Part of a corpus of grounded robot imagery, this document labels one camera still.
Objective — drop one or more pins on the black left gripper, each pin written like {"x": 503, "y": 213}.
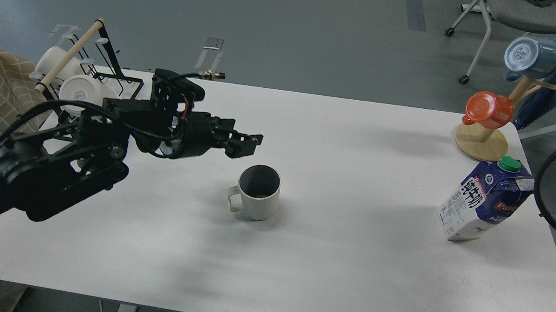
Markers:
{"x": 168, "y": 123}

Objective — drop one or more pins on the beige ribbed mug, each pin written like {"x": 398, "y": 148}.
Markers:
{"x": 256, "y": 194}

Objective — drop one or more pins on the blue milk carton green cap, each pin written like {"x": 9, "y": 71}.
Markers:
{"x": 487, "y": 196}

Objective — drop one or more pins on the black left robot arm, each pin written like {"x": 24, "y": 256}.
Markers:
{"x": 64, "y": 151}

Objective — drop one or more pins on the white cup smiley face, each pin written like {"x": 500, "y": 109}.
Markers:
{"x": 85, "y": 88}

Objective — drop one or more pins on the white cup behind rack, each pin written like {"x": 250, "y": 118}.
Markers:
{"x": 51, "y": 58}

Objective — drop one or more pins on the orange plastic cup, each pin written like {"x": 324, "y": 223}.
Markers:
{"x": 489, "y": 110}

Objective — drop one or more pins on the wooden mug tree stand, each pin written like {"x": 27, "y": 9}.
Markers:
{"x": 484, "y": 144}

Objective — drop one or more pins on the blue ceramic mug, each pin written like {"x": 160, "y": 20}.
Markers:
{"x": 530, "y": 56}

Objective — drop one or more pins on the grey office chair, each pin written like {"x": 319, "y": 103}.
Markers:
{"x": 520, "y": 15}

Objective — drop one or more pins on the black wire cup rack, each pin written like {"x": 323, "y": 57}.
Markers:
{"x": 98, "y": 60}

